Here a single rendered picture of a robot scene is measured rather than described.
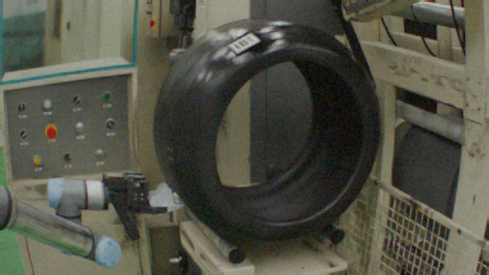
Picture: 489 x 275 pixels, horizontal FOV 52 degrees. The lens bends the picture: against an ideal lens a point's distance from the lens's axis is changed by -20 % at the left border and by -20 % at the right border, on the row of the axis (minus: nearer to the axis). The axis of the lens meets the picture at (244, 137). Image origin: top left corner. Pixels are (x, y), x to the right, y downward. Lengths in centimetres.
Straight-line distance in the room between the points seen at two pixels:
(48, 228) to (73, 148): 89
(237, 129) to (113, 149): 51
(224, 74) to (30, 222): 56
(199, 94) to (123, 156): 81
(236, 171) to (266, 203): 15
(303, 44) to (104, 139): 92
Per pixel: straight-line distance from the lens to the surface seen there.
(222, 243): 150
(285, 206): 172
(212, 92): 131
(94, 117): 204
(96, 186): 139
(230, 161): 178
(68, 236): 124
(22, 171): 207
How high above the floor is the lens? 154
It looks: 15 degrees down
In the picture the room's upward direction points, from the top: straight up
